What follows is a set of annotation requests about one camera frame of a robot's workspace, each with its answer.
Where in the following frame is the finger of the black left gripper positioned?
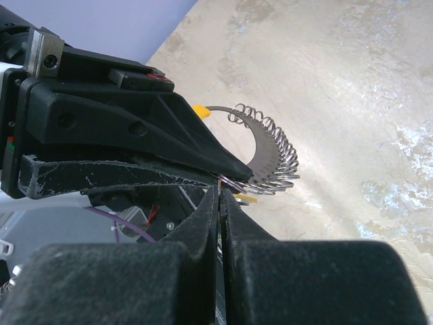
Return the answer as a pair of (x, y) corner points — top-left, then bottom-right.
(24, 78), (252, 179)
(18, 155), (218, 199)

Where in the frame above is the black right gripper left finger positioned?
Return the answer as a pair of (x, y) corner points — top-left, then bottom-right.
(1, 188), (219, 324)

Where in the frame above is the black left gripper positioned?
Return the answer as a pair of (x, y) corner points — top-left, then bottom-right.
(1, 26), (175, 198)

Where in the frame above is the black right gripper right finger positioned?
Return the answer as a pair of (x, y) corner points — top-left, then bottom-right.
(220, 190), (428, 324)

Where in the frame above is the key with yellow tag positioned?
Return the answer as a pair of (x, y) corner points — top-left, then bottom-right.
(233, 194), (258, 206)

